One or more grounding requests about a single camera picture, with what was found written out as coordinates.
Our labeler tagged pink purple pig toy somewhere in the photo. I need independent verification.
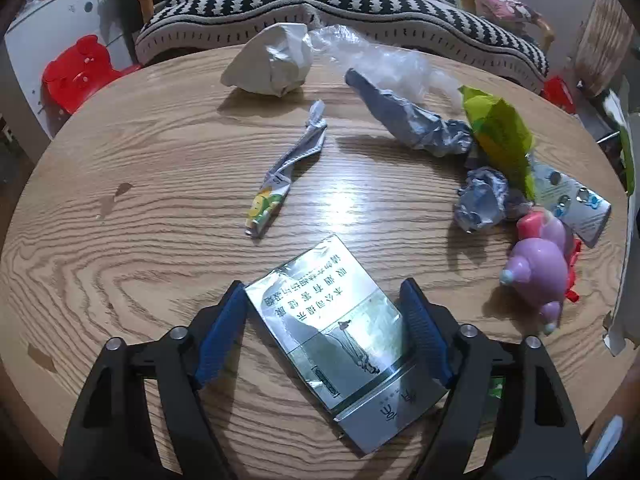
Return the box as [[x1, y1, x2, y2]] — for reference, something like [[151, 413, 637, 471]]
[[499, 209, 576, 335]]

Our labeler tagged silver green cigarette pack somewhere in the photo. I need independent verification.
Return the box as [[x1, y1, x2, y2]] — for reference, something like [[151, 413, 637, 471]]
[[246, 235, 446, 454]]

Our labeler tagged white blue blister pack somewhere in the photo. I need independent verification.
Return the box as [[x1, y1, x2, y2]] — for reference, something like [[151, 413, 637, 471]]
[[533, 162, 612, 248]]

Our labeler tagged twisted yellow green wrapper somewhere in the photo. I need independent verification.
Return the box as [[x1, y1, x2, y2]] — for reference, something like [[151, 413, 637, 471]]
[[245, 100, 328, 238]]

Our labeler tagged green toy car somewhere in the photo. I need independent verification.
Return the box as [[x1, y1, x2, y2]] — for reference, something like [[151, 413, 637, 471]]
[[488, 377, 504, 400]]

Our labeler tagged red plastic toy piece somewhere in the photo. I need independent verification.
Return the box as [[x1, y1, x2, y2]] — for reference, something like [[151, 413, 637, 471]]
[[565, 238, 582, 304]]

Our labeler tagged small crumpled foil ball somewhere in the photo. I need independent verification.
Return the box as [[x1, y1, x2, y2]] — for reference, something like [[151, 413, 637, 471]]
[[454, 166, 509, 233]]

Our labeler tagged yellow green snack bag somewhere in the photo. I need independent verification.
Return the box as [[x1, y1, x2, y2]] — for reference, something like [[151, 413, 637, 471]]
[[459, 86, 535, 200]]

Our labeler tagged crumpled silver blue foil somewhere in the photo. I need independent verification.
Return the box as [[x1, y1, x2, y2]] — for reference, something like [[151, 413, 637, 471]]
[[345, 68, 473, 157]]

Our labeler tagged red bag on floor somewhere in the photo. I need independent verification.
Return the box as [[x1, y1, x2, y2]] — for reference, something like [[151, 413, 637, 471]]
[[542, 76, 577, 115]]

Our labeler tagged red plastic child chair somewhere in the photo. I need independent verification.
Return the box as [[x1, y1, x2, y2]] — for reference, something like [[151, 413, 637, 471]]
[[42, 35, 141, 115]]

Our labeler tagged crumpled white paper ball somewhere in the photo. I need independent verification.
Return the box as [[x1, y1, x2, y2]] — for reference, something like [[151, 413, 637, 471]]
[[220, 23, 312, 98]]

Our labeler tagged beige patterned curtain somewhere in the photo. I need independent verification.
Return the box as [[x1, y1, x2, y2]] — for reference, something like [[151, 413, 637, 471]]
[[574, 0, 634, 96]]

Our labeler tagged clear crumpled plastic bag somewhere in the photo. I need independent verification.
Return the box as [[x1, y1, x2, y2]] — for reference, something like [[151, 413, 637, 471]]
[[308, 25, 462, 112]]

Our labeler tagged pink cartoon pillow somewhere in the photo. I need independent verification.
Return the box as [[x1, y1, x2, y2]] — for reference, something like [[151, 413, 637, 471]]
[[460, 0, 539, 24]]

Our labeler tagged black white striped sofa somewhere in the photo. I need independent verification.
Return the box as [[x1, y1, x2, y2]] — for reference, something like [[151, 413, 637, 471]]
[[134, 0, 549, 93]]

